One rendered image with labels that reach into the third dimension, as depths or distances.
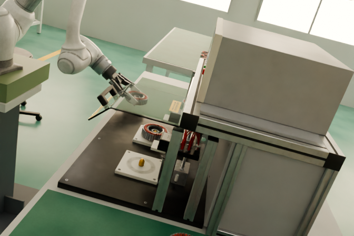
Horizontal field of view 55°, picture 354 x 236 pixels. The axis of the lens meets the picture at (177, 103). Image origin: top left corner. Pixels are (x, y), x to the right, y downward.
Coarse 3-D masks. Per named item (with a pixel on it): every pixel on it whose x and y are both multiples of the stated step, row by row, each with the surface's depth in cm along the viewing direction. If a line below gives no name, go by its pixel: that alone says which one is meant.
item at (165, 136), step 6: (162, 138) 115; (168, 138) 116; (156, 144) 118; (162, 144) 115; (168, 144) 114; (180, 144) 119; (186, 144) 120; (156, 150) 116; (162, 150) 115; (180, 150) 115; (186, 150) 116; (192, 150) 117; (186, 156) 115; (192, 156) 114; (198, 156) 114
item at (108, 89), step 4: (108, 88) 106; (112, 88) 109; (104, 92) 103; (108, 92) 105; (112, 92) 109; (116, 92) 110; (100, 96) 100; (104, 96) 101; (100, 100) 101; (104, 100) 101; (104, 104) 101
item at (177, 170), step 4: (180, 160) 124; (176, 164) 120; (180, 164) 121; (188, 164) 122; (176, 168) 118; (180, 168) 118; (184, 168) 119; (188, 168) 120; (176, 172) 117; (180, 172) 117; (184, 172) 117; (188, 172) 118; (172, 176) 118; (180, 176) 117; (184, 176) 117; (172, 180) 118; (180, 180) 118; (184, 180) 118; (180, 184) 119; (184, 184) 118
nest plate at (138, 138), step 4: (140, 128) 149; (140, 132) 145; (136, 136) 141; (140, 136) 142; (136, 140) 138; (140, 140) 139; (144, 140) 140; (148, 140) 140; (144, 144) 138; (148, 144) 138
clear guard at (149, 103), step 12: (132, 84) 114; (120, 96) 102; (132, 96) 104; (144, 96) 107; (156, 96) 109; (168, 96) 112; (180, 96) 115; (108, 108) 94; (120, 108) 95; (132, 108) 96; (144, 108) 99; (156, 108) 101; (168, 108) 103; (180, 108) 105; (156, 120) 93; (168, 120) 95; (180, 120) 97
